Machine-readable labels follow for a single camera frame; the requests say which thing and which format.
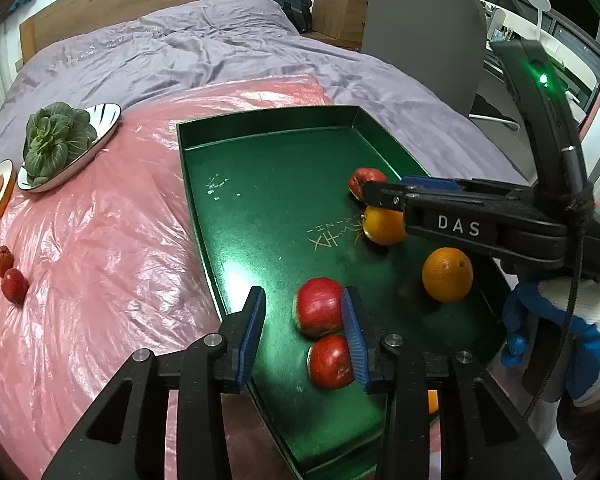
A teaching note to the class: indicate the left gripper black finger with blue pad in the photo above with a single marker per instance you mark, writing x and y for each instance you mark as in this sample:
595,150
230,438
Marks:
122,434
482,434
384,194

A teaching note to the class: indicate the white blue gloved hand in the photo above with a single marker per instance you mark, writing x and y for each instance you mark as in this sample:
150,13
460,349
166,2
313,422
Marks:
549,300

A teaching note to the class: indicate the orange under gripper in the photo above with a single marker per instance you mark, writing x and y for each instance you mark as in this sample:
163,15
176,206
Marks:
383,227

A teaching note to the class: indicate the red apple far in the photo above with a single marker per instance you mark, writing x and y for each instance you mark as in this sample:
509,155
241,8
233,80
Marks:
360,177

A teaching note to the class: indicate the red apple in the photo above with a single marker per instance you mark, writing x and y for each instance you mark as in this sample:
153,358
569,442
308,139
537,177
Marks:
360,177
317,308
329,363

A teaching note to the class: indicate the orange right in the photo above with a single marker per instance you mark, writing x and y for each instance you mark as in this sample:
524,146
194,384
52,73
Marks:
447,275

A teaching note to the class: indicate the green metal tray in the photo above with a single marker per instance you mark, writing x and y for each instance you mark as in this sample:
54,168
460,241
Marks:
268,195

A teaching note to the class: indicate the red apple lower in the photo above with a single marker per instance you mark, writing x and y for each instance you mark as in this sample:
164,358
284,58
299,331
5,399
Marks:
329,363

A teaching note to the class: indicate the red apple upper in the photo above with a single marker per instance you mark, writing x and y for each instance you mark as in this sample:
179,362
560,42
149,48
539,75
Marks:
317,308

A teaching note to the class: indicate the pink plastic sheet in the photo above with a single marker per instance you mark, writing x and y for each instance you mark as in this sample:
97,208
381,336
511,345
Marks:
111,265

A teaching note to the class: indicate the grey office chair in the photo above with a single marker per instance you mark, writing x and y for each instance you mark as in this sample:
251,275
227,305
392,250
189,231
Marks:
441,44

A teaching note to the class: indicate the wooden nightstand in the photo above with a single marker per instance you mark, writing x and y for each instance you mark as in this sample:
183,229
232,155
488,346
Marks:
339,22

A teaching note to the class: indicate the small red fruit lower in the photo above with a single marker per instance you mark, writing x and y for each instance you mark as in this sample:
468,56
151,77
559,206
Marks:
14,286

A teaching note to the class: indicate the small red fruit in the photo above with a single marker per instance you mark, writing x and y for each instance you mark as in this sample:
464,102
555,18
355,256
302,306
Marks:
6,260
14,286

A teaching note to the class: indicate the purple bed sheet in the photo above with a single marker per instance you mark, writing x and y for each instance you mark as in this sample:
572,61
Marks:
216,41

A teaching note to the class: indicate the black backpack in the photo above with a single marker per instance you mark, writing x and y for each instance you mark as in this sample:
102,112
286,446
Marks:
299,12

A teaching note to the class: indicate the white desk lamp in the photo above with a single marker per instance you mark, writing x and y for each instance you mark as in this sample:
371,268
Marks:
542,7

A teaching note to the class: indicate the small red fruit upper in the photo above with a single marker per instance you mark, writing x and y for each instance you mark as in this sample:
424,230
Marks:
6,260

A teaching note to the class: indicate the white striped oval plate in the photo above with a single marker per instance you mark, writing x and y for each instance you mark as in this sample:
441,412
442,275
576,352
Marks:
105,118

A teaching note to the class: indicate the green leafy vegetable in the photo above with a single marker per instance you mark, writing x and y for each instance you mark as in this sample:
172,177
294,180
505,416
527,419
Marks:
56,135

